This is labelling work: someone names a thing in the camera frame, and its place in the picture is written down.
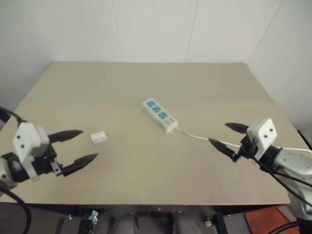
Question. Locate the orange floor mat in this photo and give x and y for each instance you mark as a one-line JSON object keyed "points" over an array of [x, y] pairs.
{"points": [[268, 221]]}

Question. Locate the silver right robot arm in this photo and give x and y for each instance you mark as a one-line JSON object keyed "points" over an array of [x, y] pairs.
{"points": [[292, 162]]}

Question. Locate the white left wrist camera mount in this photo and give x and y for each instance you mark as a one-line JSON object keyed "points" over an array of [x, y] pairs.
{"points": [[25, 140]]}

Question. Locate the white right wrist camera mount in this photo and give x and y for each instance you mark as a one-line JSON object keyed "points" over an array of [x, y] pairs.
{"points": [[264, 132]]}

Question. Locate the silver wing clamp screw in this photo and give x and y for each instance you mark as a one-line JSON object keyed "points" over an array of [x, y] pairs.
{"points": [[93, 216]]}

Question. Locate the silver clamp bolt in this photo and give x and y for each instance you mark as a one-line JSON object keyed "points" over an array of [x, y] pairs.
{"points": [[208, 222]]}

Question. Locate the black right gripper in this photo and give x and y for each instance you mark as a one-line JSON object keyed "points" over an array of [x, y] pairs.
{"points": [[247, 147]]}

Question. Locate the black table frame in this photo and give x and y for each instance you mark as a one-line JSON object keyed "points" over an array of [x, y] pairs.
{"points": [[156, 212]]}

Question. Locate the white power strip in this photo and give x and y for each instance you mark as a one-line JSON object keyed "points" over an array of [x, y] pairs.
{"points": [[157, 115]]}

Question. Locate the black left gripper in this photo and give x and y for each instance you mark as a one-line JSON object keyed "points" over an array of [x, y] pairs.
{"points": [[45, 164]]}

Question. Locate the white power adapter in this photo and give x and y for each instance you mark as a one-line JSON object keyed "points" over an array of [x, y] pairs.
{"points": [[98, 138]]}

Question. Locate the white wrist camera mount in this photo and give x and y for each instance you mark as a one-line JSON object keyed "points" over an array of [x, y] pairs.
{"points": [[264, 132], [25, 140]]}

